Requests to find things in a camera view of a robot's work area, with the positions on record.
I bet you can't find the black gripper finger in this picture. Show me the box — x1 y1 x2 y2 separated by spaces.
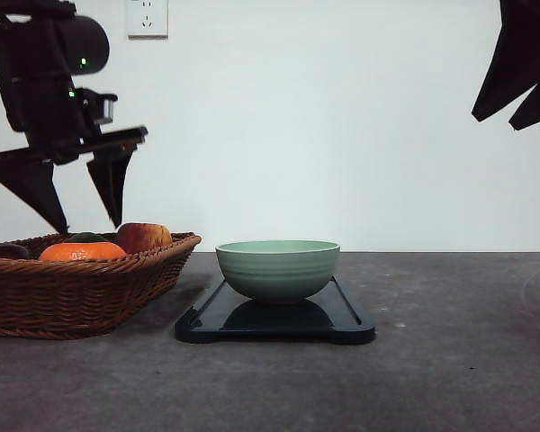
472 0 540 122
508 83 540 131

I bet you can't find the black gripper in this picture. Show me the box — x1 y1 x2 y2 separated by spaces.
0 19 148 235

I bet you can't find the green ceramic bowl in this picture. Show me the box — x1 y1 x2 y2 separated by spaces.
215 239 340 301

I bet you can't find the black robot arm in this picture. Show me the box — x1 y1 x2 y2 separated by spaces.
0 0 149 234

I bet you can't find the brown wicker basket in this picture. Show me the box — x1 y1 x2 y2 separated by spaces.
0 228 202 339

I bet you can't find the green fruit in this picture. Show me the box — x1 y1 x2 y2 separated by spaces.
67 232 108 242

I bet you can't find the orange tangerine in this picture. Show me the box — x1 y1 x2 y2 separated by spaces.
39 242 126 261

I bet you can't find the red yellow apple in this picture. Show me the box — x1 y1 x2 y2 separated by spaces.
116 222 173 254

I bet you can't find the dark purple fruit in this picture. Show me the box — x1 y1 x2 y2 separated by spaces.
0 243 29 259

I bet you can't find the dark blue rectangular tray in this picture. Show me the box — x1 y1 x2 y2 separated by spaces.
175 276 375 345

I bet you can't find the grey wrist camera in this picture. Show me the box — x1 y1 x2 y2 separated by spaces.
97 94 118 125

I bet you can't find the white wall socket left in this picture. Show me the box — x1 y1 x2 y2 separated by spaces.
126 0 169 43

